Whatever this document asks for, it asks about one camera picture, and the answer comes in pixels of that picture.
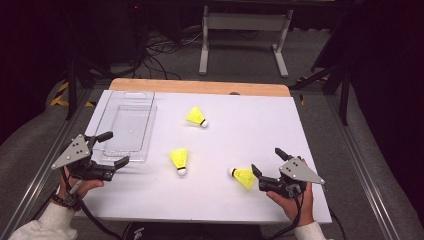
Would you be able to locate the bundle of black floor cables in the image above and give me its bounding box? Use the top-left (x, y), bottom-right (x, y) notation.
top-left (133, 29), bottom-right (204, 81)

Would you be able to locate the grey metal floor rail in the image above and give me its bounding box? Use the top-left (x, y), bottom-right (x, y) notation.
top-left (323, 94), bottom-right (402, 240)
top-left (0, 88), bottom-right (98, 240)

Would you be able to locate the dark cloth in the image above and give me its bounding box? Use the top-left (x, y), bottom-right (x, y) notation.
top-left (125, 222), bottom-right (263, 240)

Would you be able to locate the left hand-held gripper black cable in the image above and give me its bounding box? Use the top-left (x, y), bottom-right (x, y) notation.
top-left (59, 166), bottom-right (124, 240)

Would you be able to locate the hand-held gripper black cable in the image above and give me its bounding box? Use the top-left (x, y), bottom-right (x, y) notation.
top-left (59, 166), bottom-right (124, 240)
top-left (263, 194), bottom-right (305, 240)

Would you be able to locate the right hand-held gripper black cable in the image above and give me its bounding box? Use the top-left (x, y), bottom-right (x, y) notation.
top-left (263, 194), bottom-right (305, 240)

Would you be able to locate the dark beaded bracelet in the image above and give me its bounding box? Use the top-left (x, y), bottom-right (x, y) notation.
top-left (49, 193), bottom-right (83, 213)

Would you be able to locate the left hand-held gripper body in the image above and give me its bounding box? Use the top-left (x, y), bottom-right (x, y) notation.
top-left (50, 133), bottom-right (117, 183)

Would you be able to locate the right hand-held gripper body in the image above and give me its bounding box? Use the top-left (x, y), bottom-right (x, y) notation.
top-left (258, 156), bottom-right (326, 200)

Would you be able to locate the person's right hand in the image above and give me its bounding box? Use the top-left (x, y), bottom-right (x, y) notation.
top-left (265, 158), bottom-right (315, 228)

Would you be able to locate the black tripod stand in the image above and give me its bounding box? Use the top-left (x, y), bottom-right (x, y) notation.
top-left (64, 59), bottom-right (114, 122)
top-left (289, 59), bottom-right (355, 127)

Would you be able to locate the clear plastic tray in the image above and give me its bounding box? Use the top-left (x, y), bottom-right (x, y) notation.
top-left (92, 90), bottom-right (158, 164)

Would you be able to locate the white metal table frame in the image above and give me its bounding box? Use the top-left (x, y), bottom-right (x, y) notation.
top-left (198, 4), bottom-right (294, 79)

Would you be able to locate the yellow shuttlecock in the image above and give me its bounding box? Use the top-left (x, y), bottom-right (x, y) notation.
top-left (168, 147), bottom-right (190, 177)
top-left (227, 167), bottom-right (257, 191)
top-left (185, 105), bottom-right (209, 129)

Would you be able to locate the person's left hand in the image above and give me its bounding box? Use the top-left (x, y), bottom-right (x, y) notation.
top-left (57, 165), bottom-right (105, 202)

